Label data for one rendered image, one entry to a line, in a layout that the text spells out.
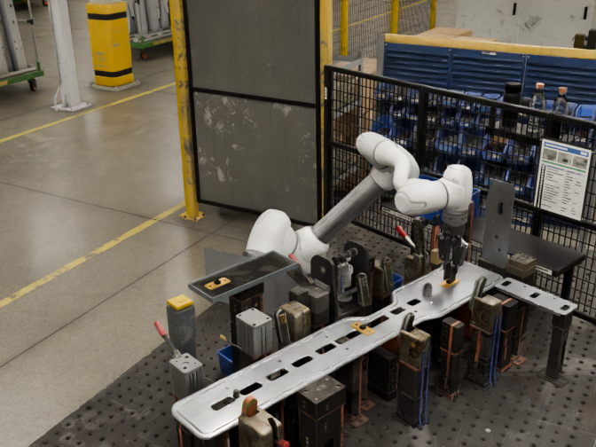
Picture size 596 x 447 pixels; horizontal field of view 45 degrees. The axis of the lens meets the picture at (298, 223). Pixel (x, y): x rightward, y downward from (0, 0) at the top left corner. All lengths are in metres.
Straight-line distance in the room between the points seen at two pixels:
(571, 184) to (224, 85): 2.97
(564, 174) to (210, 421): 1.70
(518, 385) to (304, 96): 2.78
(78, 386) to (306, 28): 2.58
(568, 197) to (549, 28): 6.35
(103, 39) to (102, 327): 6.17
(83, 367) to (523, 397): 2.41
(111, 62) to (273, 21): 5.40
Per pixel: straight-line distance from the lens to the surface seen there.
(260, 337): 2.31
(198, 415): 2.12
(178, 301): 2.33
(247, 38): 5.11
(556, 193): 3.07
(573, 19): 9.23
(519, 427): 2.62
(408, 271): 2.86
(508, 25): 9.39
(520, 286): 2.82
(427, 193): 2.49
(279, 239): 3.18
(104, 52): 10.18
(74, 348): 4.38
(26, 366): 4.31
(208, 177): 5.64
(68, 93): 9.37
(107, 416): 2.66
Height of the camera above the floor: 2.32
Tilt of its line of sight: 24 degrees down
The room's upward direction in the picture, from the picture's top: 1 degrees counter-clockwise
